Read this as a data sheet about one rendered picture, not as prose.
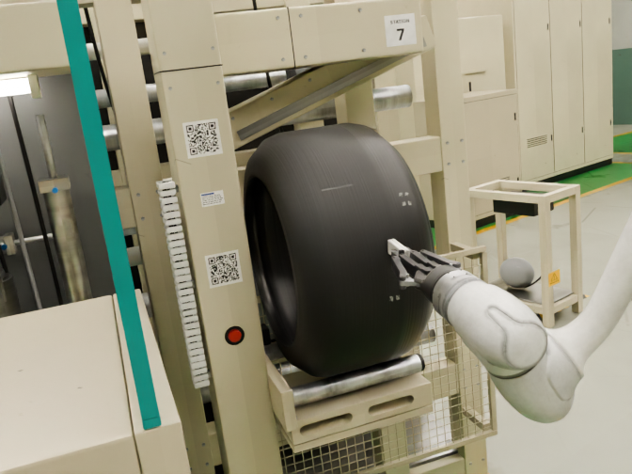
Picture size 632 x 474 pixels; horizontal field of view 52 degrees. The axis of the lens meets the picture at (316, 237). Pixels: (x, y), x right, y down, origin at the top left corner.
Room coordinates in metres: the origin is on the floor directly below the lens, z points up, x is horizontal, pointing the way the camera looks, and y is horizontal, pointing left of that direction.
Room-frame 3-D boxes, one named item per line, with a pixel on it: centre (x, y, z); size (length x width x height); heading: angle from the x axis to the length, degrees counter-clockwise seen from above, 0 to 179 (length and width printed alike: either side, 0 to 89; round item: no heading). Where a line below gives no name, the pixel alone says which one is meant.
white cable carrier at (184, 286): (1.41, 0.30, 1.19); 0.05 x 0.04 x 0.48; 18
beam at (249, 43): (1.88, -0.03, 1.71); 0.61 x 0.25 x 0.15; 108
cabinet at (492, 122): (6.45, -1.61, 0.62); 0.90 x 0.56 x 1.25; 125
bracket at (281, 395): (1.51, 0.16, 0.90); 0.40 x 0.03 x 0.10; 18
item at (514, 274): (3.92, -1.27, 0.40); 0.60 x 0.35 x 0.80; 35
